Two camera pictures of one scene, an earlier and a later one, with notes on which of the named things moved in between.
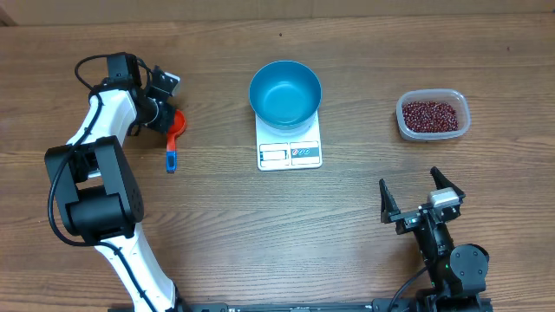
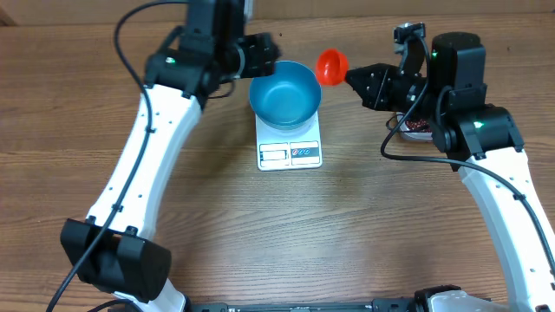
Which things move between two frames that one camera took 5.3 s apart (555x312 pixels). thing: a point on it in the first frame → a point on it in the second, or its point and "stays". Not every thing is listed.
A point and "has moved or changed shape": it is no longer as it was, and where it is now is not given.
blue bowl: [284, 94] stays
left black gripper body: [158, 117] → [256, 62]
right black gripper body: [408, 223] → [393, 94]
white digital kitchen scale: [278, 152] stays
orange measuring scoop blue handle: [179, 124] has moved or changed shape
